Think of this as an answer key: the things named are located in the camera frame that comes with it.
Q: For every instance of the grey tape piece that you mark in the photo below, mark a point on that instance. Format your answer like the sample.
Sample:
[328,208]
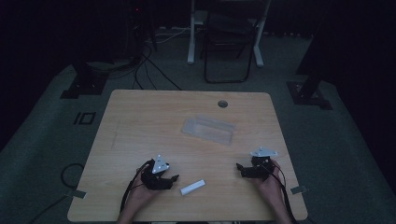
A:
[299,189]
[76,194]

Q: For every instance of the black folding chair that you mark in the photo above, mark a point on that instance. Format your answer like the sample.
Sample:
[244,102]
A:
[229,46]

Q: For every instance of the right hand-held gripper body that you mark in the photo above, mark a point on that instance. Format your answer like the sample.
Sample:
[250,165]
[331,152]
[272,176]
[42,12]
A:
[263,166]

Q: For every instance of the dark computer tower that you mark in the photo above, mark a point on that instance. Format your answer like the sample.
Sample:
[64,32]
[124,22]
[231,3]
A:
[129,31]

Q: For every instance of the black stand with flat base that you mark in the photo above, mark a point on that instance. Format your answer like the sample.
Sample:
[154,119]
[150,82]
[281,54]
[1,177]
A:
[308,90]
[85,84]

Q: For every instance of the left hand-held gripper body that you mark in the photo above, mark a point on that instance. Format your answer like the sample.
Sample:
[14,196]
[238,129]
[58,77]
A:
[152,182]

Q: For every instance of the person's left hand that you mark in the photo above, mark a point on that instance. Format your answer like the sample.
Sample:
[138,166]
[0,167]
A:
[141,194]

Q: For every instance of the white rectangular bar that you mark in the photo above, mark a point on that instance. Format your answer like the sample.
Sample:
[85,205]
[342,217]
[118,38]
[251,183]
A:
[193,187]

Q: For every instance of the person's right hand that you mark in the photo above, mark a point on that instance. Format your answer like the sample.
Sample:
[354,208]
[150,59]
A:
[271,185]

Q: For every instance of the clear plastic box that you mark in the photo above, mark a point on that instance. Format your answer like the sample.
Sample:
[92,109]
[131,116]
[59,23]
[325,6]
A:
[208,129]

